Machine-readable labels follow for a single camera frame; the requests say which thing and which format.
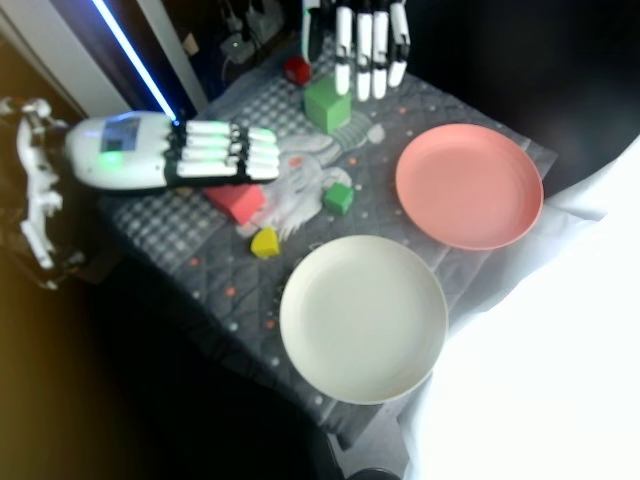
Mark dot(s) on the yellow quarter-round block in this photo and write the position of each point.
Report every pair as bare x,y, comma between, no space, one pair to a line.
264,244

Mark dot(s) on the blue light strip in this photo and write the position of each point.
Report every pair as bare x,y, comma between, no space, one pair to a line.
135,60

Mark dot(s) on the small green cube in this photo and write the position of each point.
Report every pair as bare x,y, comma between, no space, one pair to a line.
340,199

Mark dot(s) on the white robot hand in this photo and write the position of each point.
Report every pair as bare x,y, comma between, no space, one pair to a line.
125,160
364,45

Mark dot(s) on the white plate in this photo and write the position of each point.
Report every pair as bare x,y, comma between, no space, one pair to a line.
362,320

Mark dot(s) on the small red block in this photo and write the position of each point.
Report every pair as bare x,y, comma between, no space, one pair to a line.
297,70

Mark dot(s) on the grey quilt with bear print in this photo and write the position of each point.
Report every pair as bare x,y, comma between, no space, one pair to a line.
225,280

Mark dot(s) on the large green cube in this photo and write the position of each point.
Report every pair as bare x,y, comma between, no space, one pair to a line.
327,105

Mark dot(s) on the pink plate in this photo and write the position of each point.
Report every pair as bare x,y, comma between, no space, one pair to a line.
470,185

